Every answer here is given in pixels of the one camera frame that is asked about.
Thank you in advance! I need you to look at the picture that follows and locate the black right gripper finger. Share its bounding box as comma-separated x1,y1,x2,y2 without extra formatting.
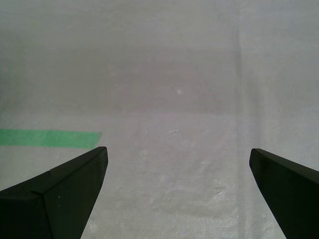
249,148,319,239
0,146,109,239

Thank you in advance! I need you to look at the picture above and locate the long green tape strip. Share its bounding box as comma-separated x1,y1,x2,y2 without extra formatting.
0,128,103,150

